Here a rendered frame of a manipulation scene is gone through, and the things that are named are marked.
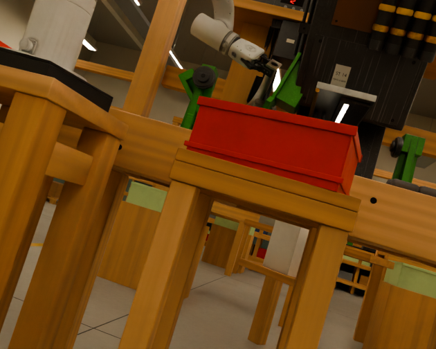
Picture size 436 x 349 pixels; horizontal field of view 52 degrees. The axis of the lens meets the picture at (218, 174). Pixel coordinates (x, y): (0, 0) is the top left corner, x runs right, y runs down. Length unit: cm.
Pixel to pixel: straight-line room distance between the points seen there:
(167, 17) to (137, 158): 94
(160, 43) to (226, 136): 115
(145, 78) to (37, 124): 111
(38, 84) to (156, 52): 113
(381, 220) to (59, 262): 76
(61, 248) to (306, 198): 57
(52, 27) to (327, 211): 68
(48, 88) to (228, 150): 35
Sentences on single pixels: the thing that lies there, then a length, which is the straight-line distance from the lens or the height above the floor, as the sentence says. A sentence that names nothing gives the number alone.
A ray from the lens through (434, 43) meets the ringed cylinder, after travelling 141.
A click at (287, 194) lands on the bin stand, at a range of 80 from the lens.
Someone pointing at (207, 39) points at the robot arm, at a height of 128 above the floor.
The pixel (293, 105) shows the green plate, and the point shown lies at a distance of 144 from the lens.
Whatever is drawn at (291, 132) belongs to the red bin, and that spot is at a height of 89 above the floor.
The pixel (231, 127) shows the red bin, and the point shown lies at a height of 87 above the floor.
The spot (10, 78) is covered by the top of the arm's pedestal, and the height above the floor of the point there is 83.
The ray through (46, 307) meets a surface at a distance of 111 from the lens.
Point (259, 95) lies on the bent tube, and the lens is 161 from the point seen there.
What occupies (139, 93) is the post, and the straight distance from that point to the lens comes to 192.
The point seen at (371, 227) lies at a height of 79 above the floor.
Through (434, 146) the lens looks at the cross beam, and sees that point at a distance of 197.
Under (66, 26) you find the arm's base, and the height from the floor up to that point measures 99.
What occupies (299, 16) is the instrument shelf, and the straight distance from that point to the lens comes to 182.
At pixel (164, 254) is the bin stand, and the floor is 61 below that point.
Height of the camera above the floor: 69
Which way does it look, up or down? 6 degrees up
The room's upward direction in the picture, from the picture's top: 17 degrees clockwise
